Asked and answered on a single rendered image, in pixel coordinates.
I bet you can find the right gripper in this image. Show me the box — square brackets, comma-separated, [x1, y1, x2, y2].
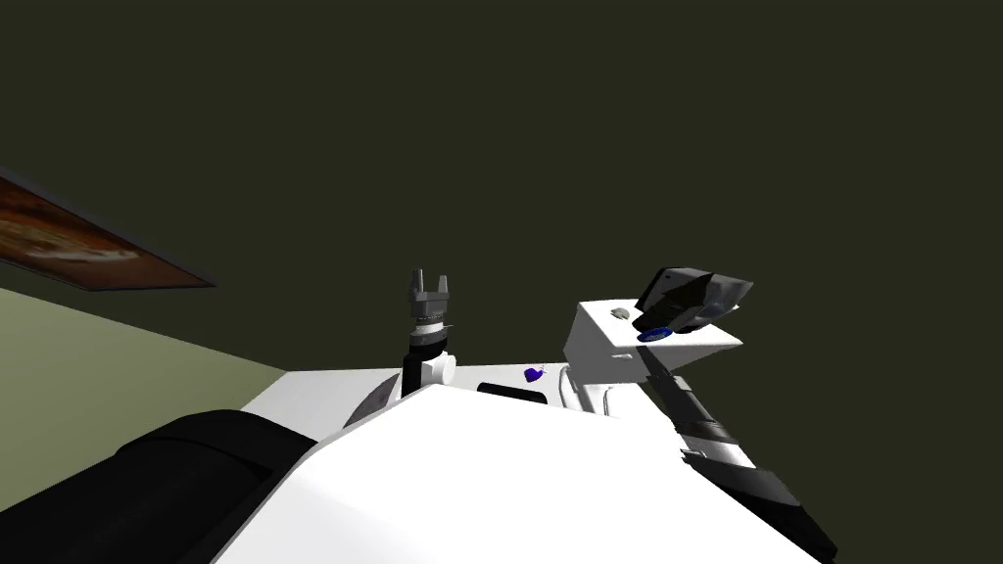
[631, 265, 755, 335]

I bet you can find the white box cupboard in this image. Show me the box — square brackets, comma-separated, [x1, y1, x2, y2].
[562, 299, 745, 387]

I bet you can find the brown framed wall picture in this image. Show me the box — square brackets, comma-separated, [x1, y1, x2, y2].
[0, 167, 217, 293]

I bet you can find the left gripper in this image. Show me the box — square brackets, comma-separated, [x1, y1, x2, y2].
[406, 268, 453, 325]

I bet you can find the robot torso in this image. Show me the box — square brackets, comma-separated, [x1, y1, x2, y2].
[210, 381, 824, 564]

